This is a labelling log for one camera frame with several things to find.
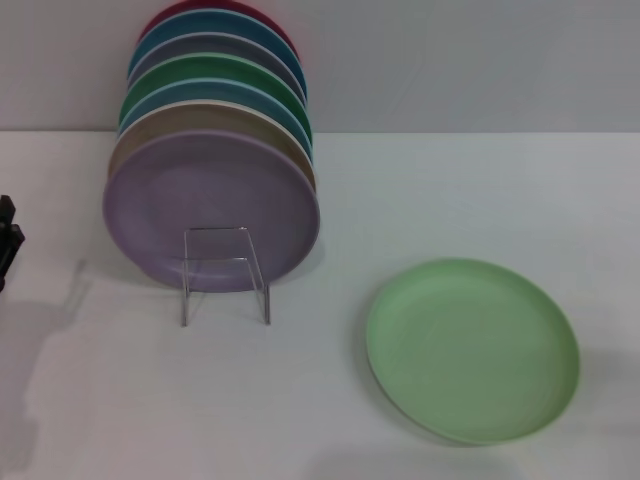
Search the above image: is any light green plate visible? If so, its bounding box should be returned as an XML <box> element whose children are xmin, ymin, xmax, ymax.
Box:
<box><xmin>364</xmin><ymin>257</ymin><xmax>582</xmax><ymax>445</ymax></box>

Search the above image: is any lilac plate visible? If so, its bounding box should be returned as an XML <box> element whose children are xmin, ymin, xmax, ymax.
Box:
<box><xmin>102</xmin><ymin>128</ymin><xmax>321</xmax><ymax>294</ymax></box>

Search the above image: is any beige plate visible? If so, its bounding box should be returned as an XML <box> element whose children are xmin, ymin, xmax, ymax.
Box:
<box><xmin>107</xmin><ymin>99</ymin><xmax>317</xmax><ymax>186</ymax></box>

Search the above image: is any light blue plate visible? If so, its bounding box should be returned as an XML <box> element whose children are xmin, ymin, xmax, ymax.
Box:
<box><xmin>117</xmin><ymin>77</ymin><xmax>315</xmax><ymax>151</ymax></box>

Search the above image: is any crimson red plate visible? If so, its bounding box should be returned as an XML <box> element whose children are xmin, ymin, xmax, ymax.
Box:
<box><xmin>137</xmin><ymin>0</ymin><xmax>301</xmax><ymax>66</ymax></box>

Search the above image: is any dark green plate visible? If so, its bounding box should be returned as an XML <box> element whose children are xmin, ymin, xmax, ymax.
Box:
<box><xmin>118</xmin><ymin>51</ymin><xmax>312</xmax><ymax>136</ymax></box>

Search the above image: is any grey purple plate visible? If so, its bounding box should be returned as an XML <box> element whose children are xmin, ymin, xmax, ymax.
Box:
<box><xmin>127</xmin><ymin>32</ymin><xmax>309</xmax><ymax>101</ymax></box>

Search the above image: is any dark teal blue plate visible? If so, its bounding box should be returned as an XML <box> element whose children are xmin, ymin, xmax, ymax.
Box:
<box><xmin>127</xmin><ymin>8</ymin><xmax>307</xmax><ymax>94</ymax></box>

